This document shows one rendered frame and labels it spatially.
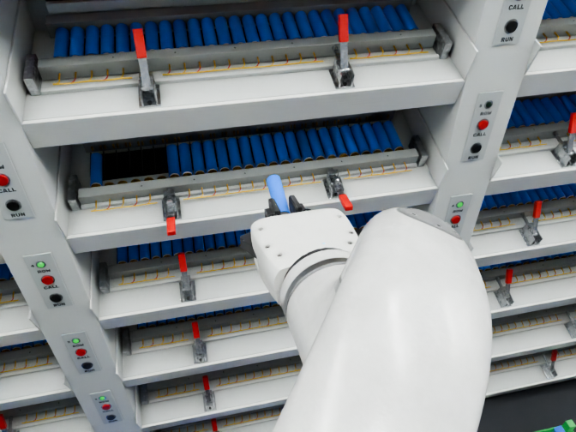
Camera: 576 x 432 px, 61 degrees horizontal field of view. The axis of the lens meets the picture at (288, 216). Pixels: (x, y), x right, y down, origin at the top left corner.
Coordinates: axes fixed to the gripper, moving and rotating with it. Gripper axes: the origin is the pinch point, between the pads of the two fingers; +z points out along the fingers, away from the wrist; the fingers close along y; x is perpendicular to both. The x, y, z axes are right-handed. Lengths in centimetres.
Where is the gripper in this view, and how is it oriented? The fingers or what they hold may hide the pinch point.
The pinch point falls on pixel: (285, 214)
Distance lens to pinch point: 57.2
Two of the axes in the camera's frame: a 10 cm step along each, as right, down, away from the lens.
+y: -9.7, 1.5, -1.8
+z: -2.3, -4.2, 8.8
